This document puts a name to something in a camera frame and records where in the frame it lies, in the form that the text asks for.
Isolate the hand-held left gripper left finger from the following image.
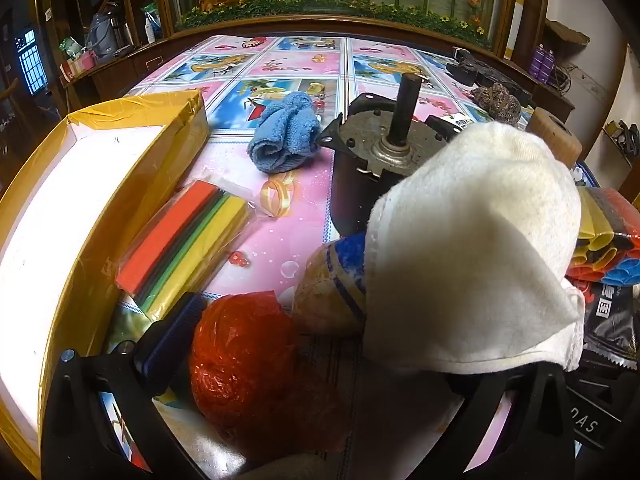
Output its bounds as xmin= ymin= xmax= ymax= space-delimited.
xmin=42 ymin=292 xmax=211 ymax=480

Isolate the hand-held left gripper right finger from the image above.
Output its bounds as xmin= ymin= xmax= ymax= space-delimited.
xmin=447 ymin=360 xmax=581 ymax=480

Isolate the red plastic bag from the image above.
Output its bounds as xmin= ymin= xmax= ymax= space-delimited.
xmin=189 ymin=291 xmax=351 ymax=453

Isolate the black packet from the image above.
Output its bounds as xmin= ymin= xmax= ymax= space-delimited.
xmin=582 ymin=280 xmax=640 ymax=361
xmin=567 ymin=355 xmax=640 ymax=451

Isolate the snack bag with blue stripe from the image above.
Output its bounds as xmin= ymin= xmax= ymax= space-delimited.
xmin=292 ymin=232 xmax=371 ymax=336

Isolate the yellow cardboard box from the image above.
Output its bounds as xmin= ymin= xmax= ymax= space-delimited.
xmin=0 ymin=89 xmax=210 ymax=478

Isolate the white towel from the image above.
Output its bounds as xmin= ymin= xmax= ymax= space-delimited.
xmin=362 ymin=121 xmax=586 ymax=376

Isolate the blue towel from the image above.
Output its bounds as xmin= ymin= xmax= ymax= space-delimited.
xmin=247 ymin=91 xmax=322 ymax=175

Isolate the gold ribbon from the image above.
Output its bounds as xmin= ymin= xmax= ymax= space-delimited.
xmin=260 ymin=171 xmax=296 ymax=218

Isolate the dark electric motor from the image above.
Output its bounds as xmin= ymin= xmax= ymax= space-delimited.
xmin=317 ymin=72 xmax=468 ymax=238

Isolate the beige spool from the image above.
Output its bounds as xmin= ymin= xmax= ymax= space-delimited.
xmin=525 ymin=107 xmax=583 ymax=168

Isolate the pink box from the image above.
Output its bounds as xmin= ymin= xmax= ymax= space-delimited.
xmin=65 ymin=50 xmax=98 ymax=78

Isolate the printed plastic tablecloth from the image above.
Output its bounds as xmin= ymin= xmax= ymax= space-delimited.
xmin=100 ymin=35 xmax=601 ymax=480

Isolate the green package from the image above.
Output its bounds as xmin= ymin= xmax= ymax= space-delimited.
xmin=59 ymin=37 xmax=86 ymax=61

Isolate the grey thermos jug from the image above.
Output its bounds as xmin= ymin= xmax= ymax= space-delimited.
xmin=86 ymin=2 xmax=128 ymax=61

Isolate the white spray bottle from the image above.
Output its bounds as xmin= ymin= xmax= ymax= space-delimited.
xmin=142 ymin=2 xmax=161 ymax=45

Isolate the window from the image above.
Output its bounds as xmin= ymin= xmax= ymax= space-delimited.
xmin=15 ymin=29 xmax=51 ymax=96

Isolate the wooden wall shelf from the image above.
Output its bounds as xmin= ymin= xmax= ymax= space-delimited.
xmin=542 ymin=17 xmax=591 ymax=48

